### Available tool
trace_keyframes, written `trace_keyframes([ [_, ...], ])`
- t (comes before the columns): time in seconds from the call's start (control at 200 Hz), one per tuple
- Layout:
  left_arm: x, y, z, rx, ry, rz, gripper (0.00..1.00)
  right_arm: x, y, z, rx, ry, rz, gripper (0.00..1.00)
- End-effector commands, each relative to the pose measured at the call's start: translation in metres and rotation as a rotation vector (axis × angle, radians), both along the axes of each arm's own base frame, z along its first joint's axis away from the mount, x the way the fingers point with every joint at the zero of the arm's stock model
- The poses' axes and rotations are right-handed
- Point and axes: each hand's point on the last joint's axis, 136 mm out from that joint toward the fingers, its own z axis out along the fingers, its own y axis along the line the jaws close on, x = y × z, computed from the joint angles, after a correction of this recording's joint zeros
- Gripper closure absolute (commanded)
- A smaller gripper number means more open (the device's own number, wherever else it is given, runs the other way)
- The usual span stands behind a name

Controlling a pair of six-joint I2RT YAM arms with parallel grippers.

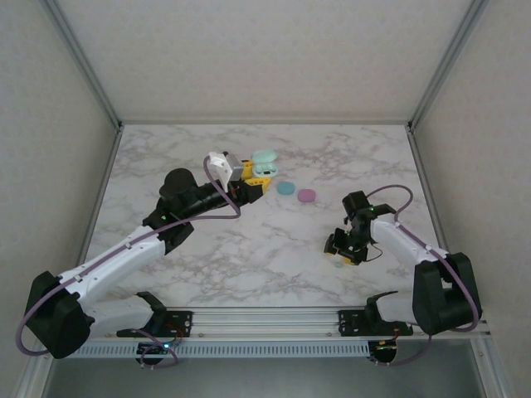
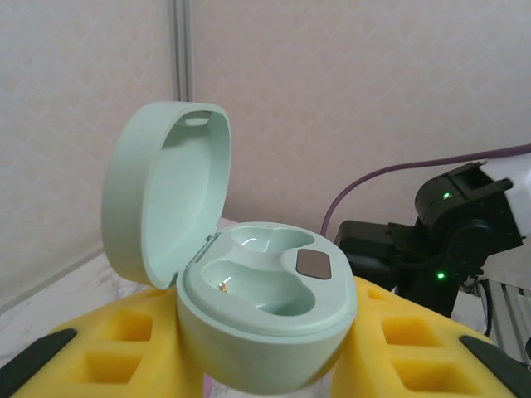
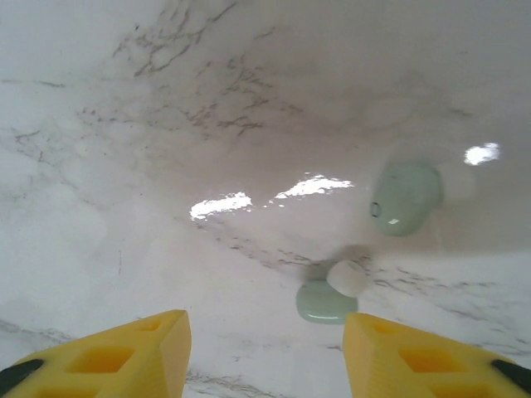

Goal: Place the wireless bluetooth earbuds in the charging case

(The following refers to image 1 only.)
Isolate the green earbud charging case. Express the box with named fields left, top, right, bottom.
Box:
left=250, top=148, right=280, bottom=178

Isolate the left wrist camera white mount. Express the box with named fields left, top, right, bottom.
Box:
left=203, top=151, right=245, bottom=191

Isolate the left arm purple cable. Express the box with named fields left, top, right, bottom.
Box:
left=15, top=157, right=242, bottom=370

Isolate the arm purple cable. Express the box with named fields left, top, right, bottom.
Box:
left=365, top=184, right=485, bottom=368
left=15, top=157, right=242, bottom=370

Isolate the aluminium table back rail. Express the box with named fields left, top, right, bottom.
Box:
left=119, top=119, right=412, bottom=127

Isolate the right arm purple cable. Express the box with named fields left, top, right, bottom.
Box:
left=365, top=184, right=485, bottom=368

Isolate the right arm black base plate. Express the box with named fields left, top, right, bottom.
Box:
left=338, top=308, right=415, bottom=337

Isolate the aluminium table side rail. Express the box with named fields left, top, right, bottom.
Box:
left=76, top=126, right=124, bottom=270
left=407, top=128, right=457, bottom=266

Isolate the aluminium mounting rail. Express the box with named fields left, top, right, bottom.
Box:
left=89, top=305, right=493, bottom=342

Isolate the slotted grey cable duct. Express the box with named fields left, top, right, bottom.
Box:
left=76, top=342, right=370, bottom=358

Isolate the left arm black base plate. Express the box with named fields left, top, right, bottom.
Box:
left=115, top=309, right=194, bottom=337

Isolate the aluminium frame post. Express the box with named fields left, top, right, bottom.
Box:
left=408, top=0, right=490, bottom=132
left=44, top=0, right=124, bottom=129

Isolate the aluminium frame leg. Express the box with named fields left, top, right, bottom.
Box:
left=470, top=339, right=514, bottom=398
left=14, top=356, right=51, bottom=398

